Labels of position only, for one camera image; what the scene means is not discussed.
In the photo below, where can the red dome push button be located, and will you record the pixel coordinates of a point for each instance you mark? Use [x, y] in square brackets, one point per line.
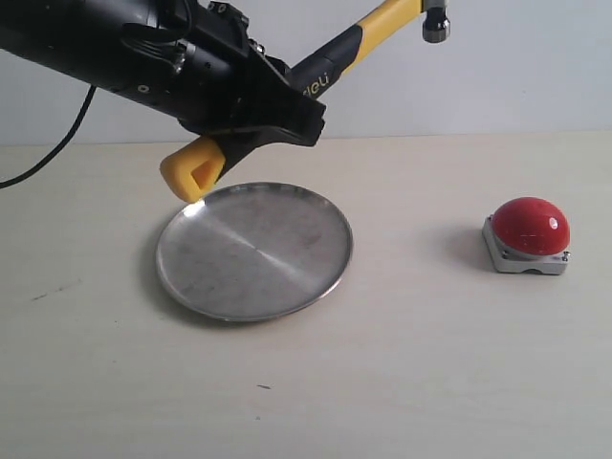
[528, 235]

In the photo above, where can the round steel plate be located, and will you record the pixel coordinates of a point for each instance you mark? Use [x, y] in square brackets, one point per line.
[254, 252]

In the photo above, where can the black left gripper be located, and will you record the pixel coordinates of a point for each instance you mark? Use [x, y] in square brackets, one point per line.
[245, 96]

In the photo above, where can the yellow black claw hammer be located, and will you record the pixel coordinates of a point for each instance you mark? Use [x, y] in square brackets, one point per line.
[194, 169]

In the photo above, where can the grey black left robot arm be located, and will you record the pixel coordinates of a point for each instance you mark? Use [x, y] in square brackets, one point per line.
[128, 48]

